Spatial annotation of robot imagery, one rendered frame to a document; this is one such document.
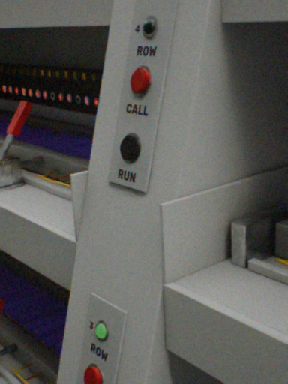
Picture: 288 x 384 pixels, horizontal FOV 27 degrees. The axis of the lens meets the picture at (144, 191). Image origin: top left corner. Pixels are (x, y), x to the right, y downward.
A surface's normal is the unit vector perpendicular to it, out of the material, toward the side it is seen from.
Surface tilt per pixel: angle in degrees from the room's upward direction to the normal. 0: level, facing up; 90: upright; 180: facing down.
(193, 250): 90
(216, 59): 90
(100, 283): 90
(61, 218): 15
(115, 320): 90
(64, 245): 105
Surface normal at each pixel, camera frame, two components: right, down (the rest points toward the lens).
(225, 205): 0.63, 0.19
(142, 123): -0.76, -0.04
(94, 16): -0.77, 0.22
